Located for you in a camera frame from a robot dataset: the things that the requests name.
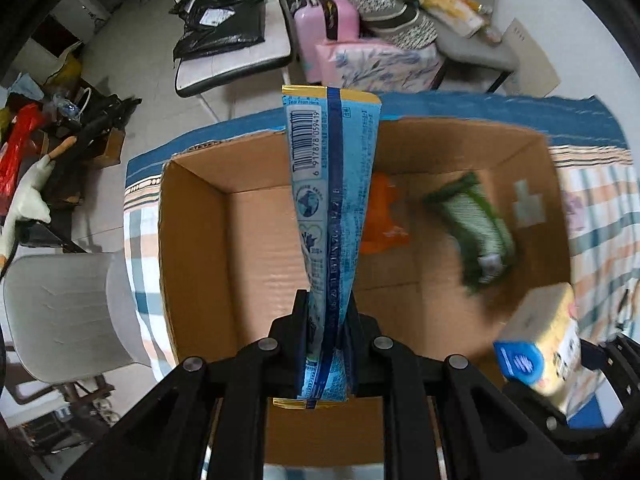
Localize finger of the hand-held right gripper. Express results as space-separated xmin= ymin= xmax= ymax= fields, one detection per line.
xmin=492 ymin=339 xmax=571 ymax=431
xmin=580 ymin=336 xmax=640 ymax=413

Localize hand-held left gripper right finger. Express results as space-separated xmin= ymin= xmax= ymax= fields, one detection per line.
xmin=344 ymin=292 xmax=583 ymax=480

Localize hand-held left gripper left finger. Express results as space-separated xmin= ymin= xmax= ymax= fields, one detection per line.
xmin=62 ymin=289 xmax=311 ymax=480

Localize white yellow tissue pack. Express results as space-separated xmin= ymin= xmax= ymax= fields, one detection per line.
xmin=499 ymin=282 xmax=584 ymax=417

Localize orange snack packet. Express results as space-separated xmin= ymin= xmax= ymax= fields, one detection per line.
xmin=361 ymin=172 xmax=412 ymax=256

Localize blue snack packet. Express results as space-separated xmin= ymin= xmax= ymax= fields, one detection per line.
xmin=272 ymin=85 xmax=384 ymax=411

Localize green snack packet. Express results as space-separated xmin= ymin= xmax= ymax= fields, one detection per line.
xmin=423 ymin=171 xmax=517 ymax=295

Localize grey shell chair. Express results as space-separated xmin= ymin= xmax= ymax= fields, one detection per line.
xmin=2 ymin=252 xmax=142 ymax=387

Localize small brown cardboard box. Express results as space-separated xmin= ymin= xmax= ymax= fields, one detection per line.
xmin=94 ymin=130 xmax=124 ymax=169

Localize pink floral package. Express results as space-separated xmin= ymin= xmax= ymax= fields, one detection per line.
xmin=315 ymin=40 xmax=447 ymax=94

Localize white cushioned chair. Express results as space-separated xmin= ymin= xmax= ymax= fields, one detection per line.
xmin=159 ymin=0 xmax=294 ymax=99

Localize pink suitcase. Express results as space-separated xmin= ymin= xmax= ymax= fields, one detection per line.
xmin=285 ymin=0 xmax=362 ymax=84

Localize white goose plush toy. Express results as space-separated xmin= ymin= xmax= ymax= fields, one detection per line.
xmin=0 ymin=152 xmax=54 ymax=267

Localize beige cardboard sheet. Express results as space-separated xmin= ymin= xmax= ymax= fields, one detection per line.
xmin=499 ymin=17 xmax=562 ymax=99

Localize grey chair with clothes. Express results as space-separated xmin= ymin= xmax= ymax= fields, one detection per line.
xmin=419 ymin=0 xmax=519 ymax=94

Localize black plastic bag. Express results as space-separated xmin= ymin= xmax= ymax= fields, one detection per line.
xmin=170 ymin=0 xmax=267 ymax=64

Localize patterned clothes pile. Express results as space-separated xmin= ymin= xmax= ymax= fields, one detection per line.
xmin=342 ymin=0 xmax=439 ymax=52

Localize red plastic bag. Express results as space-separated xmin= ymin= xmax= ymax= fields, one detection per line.
xmin=0 ymin=102 xmax=49 ymax=216

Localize yellow plastic bag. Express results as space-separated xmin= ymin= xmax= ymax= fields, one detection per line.
xmin=46 ymin=42 xmax=84 ymax=87

